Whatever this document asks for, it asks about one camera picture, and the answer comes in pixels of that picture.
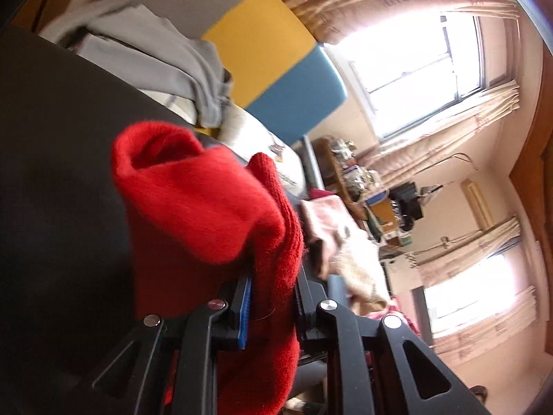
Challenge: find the white embroidered pillow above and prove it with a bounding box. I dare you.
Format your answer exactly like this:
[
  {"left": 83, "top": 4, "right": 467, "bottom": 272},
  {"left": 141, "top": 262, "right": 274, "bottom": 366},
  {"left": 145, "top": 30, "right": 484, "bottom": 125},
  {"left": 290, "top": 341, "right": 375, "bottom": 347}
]
[{"left": 217, "top": 104, "right": 307, "bottom": 197}]

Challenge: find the red knitted sweater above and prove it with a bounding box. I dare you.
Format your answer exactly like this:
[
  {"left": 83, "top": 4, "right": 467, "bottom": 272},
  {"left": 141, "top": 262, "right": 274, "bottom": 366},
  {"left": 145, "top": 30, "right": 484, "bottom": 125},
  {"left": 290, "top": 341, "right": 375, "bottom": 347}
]
[{"left": 112, "top": 122, "right": 304, "bottom": 414}]

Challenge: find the wall air conditioner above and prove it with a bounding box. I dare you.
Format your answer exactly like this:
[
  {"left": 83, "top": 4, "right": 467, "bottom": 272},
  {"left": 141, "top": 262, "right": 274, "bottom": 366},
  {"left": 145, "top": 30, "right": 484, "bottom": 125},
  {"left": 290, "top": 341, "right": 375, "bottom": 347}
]
[{"left": 460, "top": 179, "right": 495, "bottom": 230}]

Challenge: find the beige curtain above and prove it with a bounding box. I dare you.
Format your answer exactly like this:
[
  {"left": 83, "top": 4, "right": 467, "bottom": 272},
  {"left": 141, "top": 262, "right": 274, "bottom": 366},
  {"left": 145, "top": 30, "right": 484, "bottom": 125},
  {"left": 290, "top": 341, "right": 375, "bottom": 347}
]
[{"left": 275, "top": 0, "right": 539, "bottom": 367}]

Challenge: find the cluttered wooden shelf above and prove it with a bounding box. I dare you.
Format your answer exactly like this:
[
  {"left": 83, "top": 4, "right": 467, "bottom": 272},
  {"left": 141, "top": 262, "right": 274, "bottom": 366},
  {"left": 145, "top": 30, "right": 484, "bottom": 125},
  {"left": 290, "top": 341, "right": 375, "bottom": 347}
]
[{"left": 311, "top": 138, "right": 423, "bottom": 248}]

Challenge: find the grey garment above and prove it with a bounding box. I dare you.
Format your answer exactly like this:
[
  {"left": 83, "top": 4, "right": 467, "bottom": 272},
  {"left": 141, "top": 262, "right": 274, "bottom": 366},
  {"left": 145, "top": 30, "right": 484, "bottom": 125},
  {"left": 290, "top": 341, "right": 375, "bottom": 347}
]
[{"left": 39, "top": 0, "right": 233, "bottom": 128}]

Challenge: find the pink brown blanket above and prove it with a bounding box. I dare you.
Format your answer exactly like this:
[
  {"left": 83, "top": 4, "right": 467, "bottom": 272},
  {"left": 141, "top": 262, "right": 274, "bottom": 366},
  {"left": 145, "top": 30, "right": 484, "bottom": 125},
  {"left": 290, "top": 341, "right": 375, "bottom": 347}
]
[{"left": 300, "top": 195, "right": 391, "bottom": 316}]

